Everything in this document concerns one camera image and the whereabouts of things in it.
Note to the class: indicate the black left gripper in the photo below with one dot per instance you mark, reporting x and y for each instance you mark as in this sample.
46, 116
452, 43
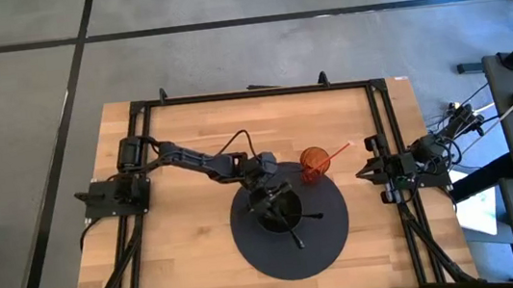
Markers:
267, 193

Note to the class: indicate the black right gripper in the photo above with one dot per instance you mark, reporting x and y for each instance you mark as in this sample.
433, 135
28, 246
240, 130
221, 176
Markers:
400, 169

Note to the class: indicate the dark grey ribbed bowl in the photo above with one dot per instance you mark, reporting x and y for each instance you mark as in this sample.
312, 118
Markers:
278, 228

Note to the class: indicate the dark metal spoon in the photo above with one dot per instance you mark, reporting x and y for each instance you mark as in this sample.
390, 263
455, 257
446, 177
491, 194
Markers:
296, 238

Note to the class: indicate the red drinking straw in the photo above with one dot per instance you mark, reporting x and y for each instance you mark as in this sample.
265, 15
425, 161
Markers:
337, 151

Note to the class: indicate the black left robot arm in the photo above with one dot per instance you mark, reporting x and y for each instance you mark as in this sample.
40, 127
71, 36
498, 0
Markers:
190, 158

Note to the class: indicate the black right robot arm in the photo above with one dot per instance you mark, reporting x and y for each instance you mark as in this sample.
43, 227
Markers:
436, 148

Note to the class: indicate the round dark woven placemat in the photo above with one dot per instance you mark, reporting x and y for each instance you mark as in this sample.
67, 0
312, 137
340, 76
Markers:
260, 260

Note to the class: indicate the white paper sheet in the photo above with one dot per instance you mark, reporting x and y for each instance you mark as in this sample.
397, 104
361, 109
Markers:
479, 208

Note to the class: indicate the black frame clamp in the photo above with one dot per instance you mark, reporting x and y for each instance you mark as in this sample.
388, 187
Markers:
163, 96
324, 79

